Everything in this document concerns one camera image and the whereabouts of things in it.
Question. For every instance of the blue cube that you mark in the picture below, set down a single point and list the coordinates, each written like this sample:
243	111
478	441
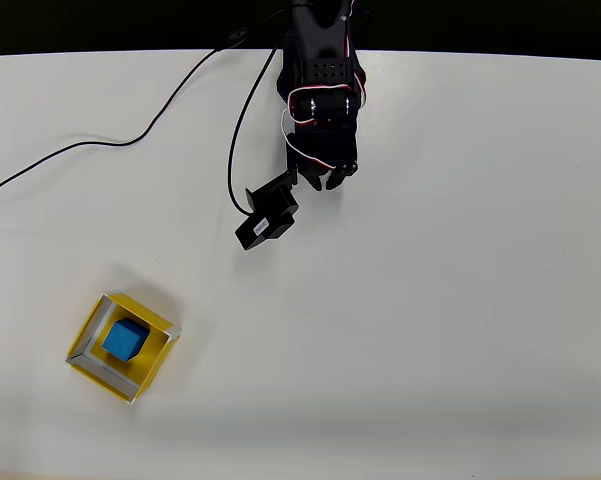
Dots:
122	340

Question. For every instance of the black webcam with mount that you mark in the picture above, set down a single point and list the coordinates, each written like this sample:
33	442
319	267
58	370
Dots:
267	225

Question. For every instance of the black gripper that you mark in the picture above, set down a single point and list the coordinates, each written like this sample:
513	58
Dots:
316	173

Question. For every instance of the yellow square tray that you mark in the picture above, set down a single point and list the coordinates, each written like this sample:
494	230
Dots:
130	305

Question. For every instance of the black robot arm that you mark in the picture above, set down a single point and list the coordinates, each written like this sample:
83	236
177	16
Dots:
315	45

